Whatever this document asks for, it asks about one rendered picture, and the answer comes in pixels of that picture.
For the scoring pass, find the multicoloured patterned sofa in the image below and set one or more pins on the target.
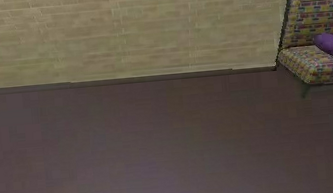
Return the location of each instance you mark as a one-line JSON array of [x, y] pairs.
[[314, 14]]

